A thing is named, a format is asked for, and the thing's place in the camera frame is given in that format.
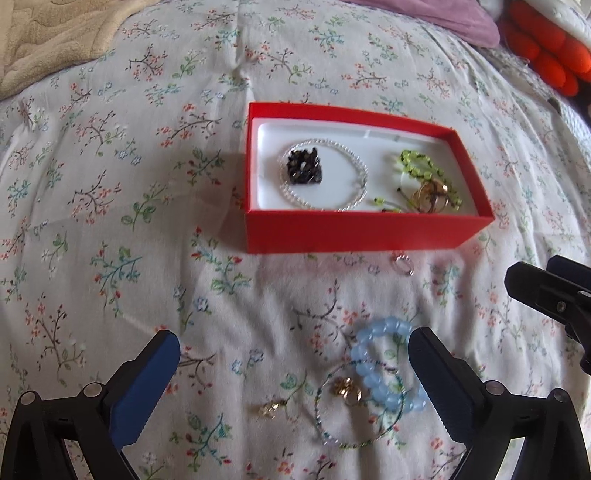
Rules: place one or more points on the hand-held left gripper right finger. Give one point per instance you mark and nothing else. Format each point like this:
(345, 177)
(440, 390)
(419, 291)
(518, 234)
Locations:
(443, 392)

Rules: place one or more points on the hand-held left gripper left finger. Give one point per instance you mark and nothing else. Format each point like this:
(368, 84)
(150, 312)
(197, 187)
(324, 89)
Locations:
(147, 387)

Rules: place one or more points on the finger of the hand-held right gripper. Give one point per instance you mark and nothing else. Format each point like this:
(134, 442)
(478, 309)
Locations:
(545, 295)
(570, 270)

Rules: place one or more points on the thin teal bead bangle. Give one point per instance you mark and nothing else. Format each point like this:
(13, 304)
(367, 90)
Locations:
(317, 408)

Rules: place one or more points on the red jewelry box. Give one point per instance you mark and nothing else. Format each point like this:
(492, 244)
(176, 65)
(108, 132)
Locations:
(346, 230)

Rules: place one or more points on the grey patterned cloth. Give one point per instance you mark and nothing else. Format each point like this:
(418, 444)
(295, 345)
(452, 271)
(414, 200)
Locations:
(572, 124)

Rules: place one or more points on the gold linked rings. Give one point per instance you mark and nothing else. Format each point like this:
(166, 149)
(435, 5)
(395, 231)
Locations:
(423, 196)

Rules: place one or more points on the floral bedsheet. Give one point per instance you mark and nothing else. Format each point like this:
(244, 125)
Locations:
(138, 230)

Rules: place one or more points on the orange plush toy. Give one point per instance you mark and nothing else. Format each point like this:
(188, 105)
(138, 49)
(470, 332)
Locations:
(549, 60)

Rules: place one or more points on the dark bead cluster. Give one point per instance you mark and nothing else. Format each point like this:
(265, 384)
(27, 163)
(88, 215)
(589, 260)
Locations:
(302, 166)

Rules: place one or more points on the purple pillow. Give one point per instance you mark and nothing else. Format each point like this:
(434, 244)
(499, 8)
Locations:
(438, 18)

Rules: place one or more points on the beige blanket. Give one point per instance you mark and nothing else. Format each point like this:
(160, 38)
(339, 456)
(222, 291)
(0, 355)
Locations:
(46, 37)

